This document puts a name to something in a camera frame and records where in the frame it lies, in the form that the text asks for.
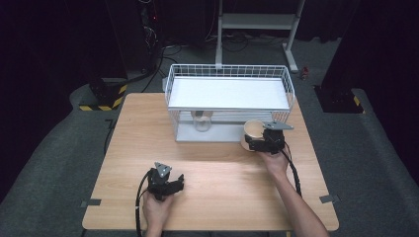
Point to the white metal stand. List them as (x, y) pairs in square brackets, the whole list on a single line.
[(258, 21)]

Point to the dark equipment rack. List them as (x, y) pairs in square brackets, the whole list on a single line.
[(138, 33)]

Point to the small red object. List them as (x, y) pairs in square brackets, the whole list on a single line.
[(304, 73)]

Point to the person's left hand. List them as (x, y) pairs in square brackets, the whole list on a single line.
[(157, 210)]

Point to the black yellow striped base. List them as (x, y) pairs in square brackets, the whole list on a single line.
[(341, 98), (105, 97)]

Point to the clear glass cup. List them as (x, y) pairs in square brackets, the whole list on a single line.
[(202, 123)]

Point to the person's right hand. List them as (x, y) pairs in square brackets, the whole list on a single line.
[(276, 163)]

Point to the grey tape strip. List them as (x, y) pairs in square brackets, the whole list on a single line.
[(91, 202), (330, 198)]

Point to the cream ceramic cup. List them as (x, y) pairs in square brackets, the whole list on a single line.
[(253, 127)]

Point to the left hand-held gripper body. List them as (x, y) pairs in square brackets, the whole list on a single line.
[(160, 181)]

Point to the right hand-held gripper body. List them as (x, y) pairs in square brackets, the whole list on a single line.
[(274, 138)]

